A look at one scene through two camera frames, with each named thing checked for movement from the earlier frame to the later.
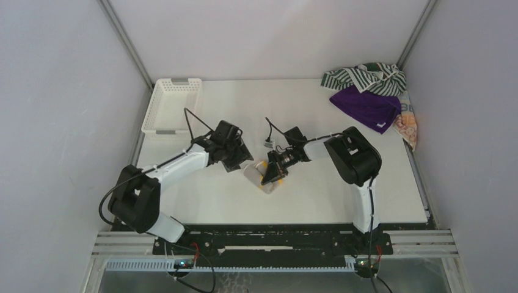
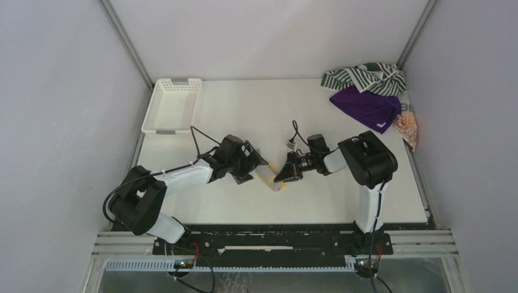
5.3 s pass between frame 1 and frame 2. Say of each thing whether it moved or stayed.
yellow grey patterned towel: moved
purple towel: stayed
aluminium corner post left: stayed
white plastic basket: stayed
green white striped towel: stayed
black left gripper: moved
